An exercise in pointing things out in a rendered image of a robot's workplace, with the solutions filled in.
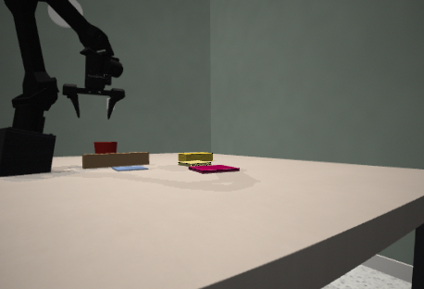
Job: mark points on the magenta flat square tile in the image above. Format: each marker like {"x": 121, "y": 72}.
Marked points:
{"x": 213, "y": 169}

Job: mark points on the red cup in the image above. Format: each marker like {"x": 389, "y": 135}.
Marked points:
{"x": 105, "y": 147}

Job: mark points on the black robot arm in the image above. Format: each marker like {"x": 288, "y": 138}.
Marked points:
{"x": 39, "y": 89}

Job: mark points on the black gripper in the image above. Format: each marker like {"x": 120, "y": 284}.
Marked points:
{"x": 71, "y": 91}

